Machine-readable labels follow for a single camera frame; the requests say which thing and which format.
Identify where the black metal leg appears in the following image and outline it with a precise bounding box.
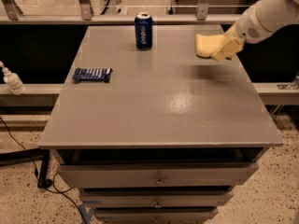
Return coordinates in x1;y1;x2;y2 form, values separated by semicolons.
37;150;52;189

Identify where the black floor cable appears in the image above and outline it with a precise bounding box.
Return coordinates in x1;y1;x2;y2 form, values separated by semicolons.
0;116;89;224

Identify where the middle metal rail bracket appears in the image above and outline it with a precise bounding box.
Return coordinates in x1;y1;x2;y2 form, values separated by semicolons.
78;0;93;21

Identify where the white plastic bottle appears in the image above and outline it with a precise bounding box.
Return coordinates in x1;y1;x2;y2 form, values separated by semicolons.
0;62;26;95

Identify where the metal rail bracket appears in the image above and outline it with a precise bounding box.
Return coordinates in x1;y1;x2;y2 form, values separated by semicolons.
196;0;209;21
1;0;22;21
78;0;93;21

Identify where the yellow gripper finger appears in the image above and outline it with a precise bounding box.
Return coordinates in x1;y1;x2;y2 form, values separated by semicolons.
224;21;245;44
211;38;244;61

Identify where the bottom grey drawer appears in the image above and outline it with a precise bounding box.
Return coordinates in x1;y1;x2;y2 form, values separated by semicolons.
93;207;218;222

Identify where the horizontal metal rail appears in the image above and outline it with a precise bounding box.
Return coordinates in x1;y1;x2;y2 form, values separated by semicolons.
0;14;240;25

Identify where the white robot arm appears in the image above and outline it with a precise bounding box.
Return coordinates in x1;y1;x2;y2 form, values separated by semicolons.
211;0;299;61

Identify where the blue pepsi can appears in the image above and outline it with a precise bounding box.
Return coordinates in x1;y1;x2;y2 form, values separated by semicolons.
135;12;152;50

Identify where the grey drawer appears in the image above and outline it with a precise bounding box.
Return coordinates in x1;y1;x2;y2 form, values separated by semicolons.
80;189;233;208
93;207;218;222
59;162;258;189

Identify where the middle grey drawer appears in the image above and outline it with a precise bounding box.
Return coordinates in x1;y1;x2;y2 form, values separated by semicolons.
80;189;233;208

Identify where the blue striped snack bar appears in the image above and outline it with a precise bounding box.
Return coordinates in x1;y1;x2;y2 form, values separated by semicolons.
72;68;113;83

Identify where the left metal rail bracket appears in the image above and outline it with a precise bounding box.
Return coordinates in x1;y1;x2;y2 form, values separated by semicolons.
1;0;22;21

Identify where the right metal rail bracket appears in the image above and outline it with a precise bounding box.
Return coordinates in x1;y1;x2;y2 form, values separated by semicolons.
196;0;209;21

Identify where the yellow sponge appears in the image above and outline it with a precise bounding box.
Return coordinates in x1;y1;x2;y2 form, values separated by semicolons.
195;34;224;58

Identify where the top grey drawer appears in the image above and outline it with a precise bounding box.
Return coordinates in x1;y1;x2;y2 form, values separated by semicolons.
59;162;258;189

